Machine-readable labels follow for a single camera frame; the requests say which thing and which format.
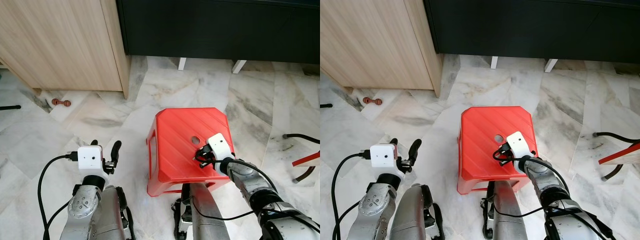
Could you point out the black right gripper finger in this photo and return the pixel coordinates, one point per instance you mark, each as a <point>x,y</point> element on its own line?
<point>204,164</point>
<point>199,154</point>
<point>503,162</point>
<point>498,152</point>

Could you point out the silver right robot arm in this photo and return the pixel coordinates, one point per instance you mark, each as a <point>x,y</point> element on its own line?
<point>542,173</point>
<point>245,176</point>

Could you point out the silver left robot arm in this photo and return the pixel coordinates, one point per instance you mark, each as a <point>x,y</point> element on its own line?
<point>82,205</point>
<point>372,205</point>

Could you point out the red plastic stool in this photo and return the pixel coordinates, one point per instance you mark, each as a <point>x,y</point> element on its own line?
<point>482,145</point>
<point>175,150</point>

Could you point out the small red dumbbell toy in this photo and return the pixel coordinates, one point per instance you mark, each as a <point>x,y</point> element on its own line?
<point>372,101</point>
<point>61,102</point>

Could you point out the silver right robot leg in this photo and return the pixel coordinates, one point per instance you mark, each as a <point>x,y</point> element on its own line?
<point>205,215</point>
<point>505,210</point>

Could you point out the silver robot leg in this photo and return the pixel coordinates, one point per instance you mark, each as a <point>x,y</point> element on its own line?
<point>205,215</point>
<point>505,210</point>
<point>415,215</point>
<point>112,220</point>

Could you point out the silver left robot leg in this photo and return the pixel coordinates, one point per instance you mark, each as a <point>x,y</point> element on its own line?
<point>112,220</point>
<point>415,215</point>

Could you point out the red wooden plank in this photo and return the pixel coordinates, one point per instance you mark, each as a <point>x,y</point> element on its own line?
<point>309,159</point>
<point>622,154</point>

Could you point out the dark curved furniture leg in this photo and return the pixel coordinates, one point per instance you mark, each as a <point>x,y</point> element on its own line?
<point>615,172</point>
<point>307,174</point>

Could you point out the light wood cabinet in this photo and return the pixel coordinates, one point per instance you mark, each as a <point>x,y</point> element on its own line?
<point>375,45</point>
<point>60,45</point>

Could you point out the black low console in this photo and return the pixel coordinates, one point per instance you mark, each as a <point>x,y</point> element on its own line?
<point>225,30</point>
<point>535,27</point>

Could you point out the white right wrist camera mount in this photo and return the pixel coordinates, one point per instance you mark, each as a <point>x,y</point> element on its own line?
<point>520,145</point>
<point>221,147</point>

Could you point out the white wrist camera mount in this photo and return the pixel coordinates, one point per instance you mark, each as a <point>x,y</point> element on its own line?
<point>221,147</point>
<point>384,159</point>
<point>520,145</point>
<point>90,160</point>

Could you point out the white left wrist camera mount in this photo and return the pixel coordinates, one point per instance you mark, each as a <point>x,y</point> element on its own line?
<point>384,159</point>
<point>90,160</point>

